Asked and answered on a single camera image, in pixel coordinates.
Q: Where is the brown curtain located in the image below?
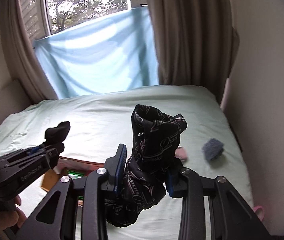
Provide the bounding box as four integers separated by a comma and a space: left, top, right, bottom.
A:
146, 0, 239, 102
0, 0, 57, 103

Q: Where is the light blue hanging cloth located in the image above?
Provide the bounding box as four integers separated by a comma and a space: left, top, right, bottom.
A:
33, 7, 159, 99

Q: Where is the right brown curtain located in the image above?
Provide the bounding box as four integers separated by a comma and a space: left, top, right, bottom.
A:
146, 0, 239, 102

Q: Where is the green wet wipes pack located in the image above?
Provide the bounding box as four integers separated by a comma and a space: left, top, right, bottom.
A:
67, 170, 89, 180

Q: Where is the left brown curtain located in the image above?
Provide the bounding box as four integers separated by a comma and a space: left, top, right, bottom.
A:
0, 0, 57, 103

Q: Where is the black patterned cloth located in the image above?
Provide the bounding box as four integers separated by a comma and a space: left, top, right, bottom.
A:
105, 105, 187, 228

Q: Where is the pale green bed sheet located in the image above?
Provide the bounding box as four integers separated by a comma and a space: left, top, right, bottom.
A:
0, 84, 255, 240

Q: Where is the window with tree view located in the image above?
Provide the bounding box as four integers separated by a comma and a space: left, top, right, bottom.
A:
20, 0, 147, 41

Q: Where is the open cardboard box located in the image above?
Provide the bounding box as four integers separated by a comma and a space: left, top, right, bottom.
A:
40, 157, 104, 192

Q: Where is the grey knitted cloth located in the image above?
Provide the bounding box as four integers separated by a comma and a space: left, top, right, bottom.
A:
202, 138, 224, 161

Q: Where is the person left hand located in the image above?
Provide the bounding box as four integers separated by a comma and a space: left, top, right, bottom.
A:
0, 207, 27, 231

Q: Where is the pink crumpled cloth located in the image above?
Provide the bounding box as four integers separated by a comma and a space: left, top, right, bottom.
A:
175, 147, 188, 161

